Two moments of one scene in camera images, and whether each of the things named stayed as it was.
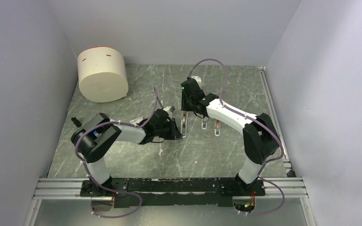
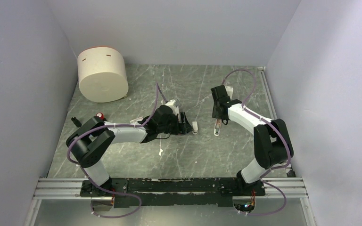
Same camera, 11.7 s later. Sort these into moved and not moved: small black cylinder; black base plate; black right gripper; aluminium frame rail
Moved: black right gripper
Not moved: black base plate; aluminium frame rail; small black cylinder
